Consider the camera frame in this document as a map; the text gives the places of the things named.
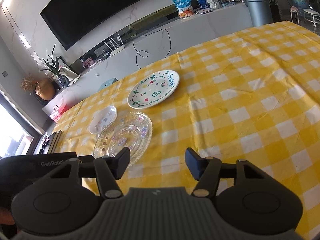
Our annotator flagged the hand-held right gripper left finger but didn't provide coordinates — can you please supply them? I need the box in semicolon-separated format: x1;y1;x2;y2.
51;147;131;198

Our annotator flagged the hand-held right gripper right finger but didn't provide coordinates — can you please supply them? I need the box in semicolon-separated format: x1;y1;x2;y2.
185;148;265;197

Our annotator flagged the clear glass plate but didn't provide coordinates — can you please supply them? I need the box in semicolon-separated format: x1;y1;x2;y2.
93;112;153;167

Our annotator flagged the small white plate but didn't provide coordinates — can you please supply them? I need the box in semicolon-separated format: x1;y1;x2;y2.
89;106;118;134

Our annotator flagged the white fruit-painted plate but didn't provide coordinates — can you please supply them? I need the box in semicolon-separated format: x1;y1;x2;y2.
127;69;181;109

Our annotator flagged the stack of dark notebooks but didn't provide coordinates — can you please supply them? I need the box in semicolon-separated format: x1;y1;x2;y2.
47;130;63;153

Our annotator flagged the pink storage box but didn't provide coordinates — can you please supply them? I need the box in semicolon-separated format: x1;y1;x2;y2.
50;104;70;123

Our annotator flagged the yellow checked tablecloth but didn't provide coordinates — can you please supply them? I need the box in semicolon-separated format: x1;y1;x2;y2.
51;21;320;240

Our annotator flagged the gold vase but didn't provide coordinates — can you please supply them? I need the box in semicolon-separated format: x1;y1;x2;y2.
35;79;56;101

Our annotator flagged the light blue stool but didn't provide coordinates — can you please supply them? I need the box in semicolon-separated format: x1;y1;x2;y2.
98;78;118;92

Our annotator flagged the dried flower bunch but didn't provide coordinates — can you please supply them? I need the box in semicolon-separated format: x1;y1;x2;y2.
20;76;38;92

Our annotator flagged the blue glass vase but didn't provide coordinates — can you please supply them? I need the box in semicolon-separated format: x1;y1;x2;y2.
58;75;70;89

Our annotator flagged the green leafy plant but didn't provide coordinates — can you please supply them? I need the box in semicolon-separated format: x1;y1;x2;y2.
39;44;66;77

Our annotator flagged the white router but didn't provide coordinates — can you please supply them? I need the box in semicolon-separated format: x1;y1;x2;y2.
104;36;128;56

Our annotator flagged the white marble TV cabinet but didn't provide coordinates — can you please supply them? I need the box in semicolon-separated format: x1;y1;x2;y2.
42;1;253;116

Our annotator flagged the blue snack bag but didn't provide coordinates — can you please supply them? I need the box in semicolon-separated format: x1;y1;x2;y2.
172;0;194;19

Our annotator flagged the grey trash can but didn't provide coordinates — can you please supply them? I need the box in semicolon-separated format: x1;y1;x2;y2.
244;0;273;27

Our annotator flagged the pink small chair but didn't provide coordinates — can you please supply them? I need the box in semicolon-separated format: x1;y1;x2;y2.
290;6;301;26

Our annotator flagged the leaning picture frame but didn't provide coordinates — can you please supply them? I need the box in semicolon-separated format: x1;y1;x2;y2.
60;65;81;82

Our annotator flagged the black cable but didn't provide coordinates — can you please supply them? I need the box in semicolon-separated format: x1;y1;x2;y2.
132;29;172;69

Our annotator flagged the black wall television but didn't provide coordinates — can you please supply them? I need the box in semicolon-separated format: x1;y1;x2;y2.
40;0;152;51

